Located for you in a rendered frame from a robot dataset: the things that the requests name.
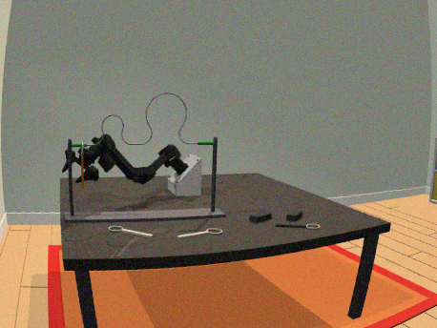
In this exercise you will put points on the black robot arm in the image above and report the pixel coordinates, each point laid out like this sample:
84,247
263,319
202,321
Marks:
109,156

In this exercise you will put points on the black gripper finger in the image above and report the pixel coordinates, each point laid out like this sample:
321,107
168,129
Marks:
66,166
87,176

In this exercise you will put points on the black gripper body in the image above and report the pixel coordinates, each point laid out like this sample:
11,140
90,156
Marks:
94,170

